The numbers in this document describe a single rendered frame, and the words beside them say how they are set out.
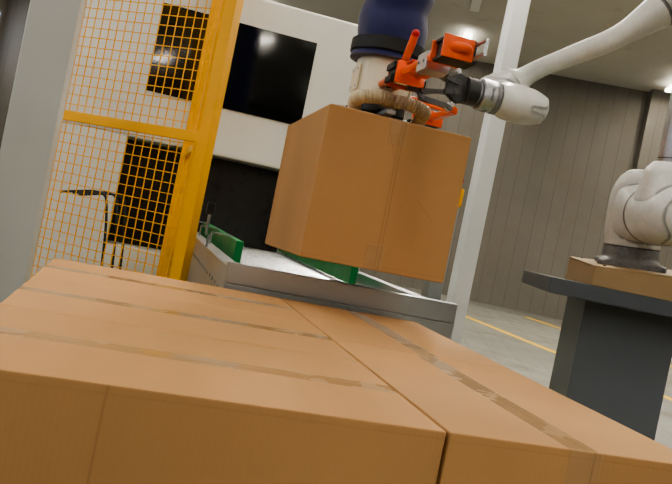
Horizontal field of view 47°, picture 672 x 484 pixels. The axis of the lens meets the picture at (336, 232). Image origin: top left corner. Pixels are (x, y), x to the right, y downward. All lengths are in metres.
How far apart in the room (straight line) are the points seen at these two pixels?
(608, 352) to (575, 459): 1.16
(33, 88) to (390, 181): 1.37
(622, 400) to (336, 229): 0.90
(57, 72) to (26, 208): 0.48
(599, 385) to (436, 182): 0.71
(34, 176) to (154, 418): 2.00
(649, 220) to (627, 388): 0.47
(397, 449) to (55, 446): 0.40
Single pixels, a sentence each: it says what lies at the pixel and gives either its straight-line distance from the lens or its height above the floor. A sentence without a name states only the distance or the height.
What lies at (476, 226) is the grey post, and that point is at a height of 0.96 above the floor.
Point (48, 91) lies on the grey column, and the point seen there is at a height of 1.02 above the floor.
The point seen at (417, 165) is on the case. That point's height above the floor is 0.97.
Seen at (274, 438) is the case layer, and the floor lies 0.51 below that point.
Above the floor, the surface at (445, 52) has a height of 1.19.
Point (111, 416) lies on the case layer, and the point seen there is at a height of 0.51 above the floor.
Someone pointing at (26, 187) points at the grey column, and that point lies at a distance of 2.86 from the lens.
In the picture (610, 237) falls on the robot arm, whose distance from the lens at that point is 2.32.
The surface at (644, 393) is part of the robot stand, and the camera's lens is 2.28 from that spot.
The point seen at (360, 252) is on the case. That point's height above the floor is 0.71.
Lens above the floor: 0.77
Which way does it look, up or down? level
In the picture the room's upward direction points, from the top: 12 degrees clockwise
